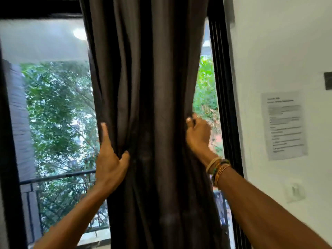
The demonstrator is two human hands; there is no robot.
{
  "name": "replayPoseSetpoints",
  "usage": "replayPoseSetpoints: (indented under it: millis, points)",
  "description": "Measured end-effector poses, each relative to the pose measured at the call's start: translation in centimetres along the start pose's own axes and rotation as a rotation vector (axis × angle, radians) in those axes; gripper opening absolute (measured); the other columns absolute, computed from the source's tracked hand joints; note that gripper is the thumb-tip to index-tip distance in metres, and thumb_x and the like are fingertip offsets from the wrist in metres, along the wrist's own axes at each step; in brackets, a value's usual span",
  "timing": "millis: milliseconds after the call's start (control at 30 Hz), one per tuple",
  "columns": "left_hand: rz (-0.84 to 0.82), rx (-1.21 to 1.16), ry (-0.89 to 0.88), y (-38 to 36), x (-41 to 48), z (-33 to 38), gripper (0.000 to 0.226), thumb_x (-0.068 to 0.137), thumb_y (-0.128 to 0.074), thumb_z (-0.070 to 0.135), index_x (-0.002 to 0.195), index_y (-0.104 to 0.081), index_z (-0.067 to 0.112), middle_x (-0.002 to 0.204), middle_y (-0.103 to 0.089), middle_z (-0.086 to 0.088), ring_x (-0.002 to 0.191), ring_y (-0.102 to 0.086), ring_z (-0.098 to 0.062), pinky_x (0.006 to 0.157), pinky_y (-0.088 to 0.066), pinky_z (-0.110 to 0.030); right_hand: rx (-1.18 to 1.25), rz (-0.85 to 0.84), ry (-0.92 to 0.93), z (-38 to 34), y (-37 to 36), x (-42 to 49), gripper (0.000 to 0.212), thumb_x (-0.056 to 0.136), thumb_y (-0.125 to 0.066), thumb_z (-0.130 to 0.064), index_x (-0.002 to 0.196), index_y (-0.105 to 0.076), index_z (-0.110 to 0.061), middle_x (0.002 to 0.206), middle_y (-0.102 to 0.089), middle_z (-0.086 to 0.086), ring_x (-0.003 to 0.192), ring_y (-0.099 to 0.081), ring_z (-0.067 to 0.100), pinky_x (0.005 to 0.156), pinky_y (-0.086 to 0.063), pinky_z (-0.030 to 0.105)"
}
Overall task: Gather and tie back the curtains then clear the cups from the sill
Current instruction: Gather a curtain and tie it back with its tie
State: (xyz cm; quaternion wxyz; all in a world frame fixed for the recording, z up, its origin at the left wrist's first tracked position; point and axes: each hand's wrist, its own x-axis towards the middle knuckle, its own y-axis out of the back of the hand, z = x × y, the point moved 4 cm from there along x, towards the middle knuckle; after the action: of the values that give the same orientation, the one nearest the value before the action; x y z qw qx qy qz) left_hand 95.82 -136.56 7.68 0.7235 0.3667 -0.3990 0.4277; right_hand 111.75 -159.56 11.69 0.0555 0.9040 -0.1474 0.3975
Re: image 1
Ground person's left hand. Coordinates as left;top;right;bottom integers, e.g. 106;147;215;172
94;122;130;197

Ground person's right hand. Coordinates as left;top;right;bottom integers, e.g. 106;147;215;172
185;113;218;166

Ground dark brown curtain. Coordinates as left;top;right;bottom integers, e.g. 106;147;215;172
79;0;230;249

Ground person's right forearm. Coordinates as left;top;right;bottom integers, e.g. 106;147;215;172
216;166;331;249

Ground person's left forearm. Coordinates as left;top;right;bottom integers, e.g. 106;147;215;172
34;186;109;249

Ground black metal balcony railing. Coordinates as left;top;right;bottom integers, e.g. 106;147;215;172
19;169;231;243

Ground black WS 05 sign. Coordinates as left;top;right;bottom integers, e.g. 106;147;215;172
323;72;332;91

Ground green beaded bracelet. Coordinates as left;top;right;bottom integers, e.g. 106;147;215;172
211;159;231;184

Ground orange woven patterned bracelet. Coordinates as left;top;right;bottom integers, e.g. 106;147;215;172
214;164;231;187

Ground white paper wall notice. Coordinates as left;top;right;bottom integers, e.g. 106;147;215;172
260;90;308;161

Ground white wall switch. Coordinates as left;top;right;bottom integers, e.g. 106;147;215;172
284;180;306;203

